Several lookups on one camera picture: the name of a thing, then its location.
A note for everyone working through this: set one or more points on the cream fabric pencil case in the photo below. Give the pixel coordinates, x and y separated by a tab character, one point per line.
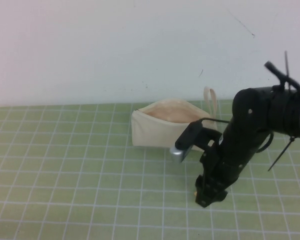
155	132

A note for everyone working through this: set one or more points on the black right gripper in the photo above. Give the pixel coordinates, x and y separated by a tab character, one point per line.
223	165

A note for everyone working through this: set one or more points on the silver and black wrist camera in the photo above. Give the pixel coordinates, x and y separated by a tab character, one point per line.
183	143

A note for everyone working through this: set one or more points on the black zip tie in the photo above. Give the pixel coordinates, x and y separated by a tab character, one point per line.
287	62
280	155

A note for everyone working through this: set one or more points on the green grid cutting mat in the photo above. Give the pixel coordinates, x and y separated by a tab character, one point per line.
65	175

